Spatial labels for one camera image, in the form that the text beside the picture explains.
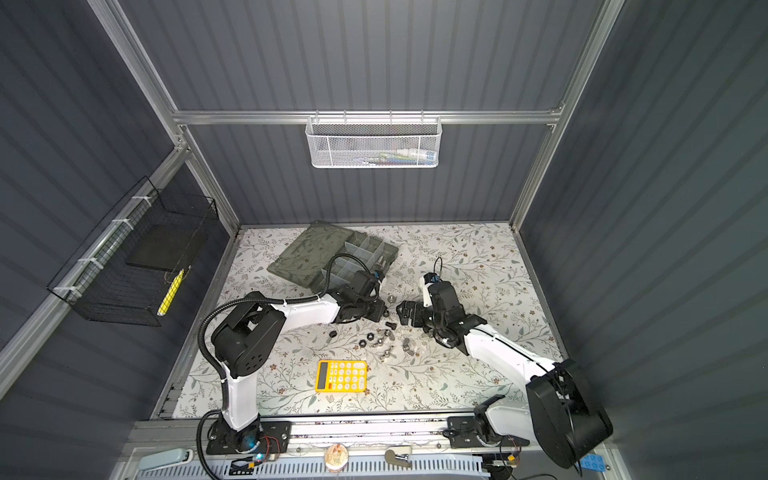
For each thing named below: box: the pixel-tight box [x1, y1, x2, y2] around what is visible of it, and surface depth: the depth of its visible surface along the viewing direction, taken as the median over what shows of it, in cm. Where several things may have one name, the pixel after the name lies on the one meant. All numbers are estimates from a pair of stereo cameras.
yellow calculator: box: [315, 360, 368, 393], surface depth 84 cm
